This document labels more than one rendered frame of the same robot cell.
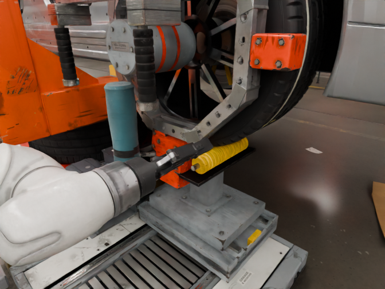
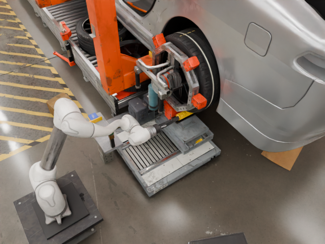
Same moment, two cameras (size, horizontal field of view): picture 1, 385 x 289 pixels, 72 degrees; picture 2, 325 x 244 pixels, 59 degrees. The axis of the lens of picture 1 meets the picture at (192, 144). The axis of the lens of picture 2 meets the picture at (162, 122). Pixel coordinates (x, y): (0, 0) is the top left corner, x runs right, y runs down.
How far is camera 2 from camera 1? 173 cm
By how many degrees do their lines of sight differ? 26
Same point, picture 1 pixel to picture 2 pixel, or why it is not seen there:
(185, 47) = not seen: hidden behind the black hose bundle
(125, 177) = (153, 130)
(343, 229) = (247, 144)
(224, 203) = (190, 125)
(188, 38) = not seen: hidden behind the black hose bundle
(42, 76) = (124, 69)
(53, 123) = (125, 85)
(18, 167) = (131, 125)
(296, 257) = (214, 151)
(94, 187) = (147, 133)
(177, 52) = not seen: hidden behind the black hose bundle
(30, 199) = (136, 135)
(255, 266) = (197, 151)
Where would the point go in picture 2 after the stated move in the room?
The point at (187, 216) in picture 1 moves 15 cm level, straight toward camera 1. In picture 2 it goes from (174, 128) to (171, 140)
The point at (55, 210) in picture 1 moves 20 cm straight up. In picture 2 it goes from (140, 138) to (139, 119)
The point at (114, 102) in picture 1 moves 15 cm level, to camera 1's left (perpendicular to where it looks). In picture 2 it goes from (151, 93) to (134, 90)
